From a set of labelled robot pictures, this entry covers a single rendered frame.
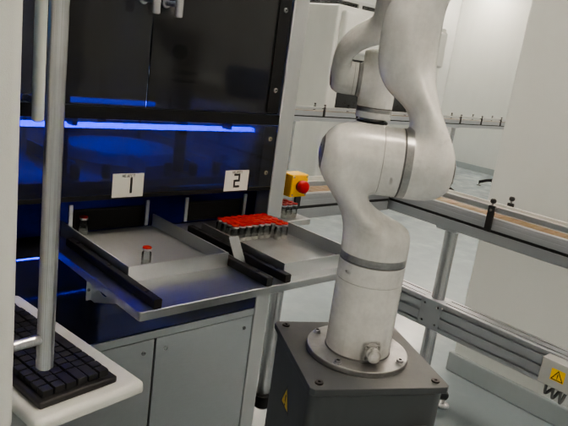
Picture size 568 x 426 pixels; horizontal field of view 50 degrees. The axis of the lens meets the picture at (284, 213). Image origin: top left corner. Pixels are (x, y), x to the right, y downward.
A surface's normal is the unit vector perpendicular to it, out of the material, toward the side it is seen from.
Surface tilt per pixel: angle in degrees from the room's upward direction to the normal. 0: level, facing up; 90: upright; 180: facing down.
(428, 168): 88
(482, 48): 90
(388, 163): 85
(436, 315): 90
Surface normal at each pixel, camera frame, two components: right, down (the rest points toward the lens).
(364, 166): -0.05, 0.28
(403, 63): -0.37, 0.18
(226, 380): 0.66, 0.27
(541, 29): -0.73, 0.07
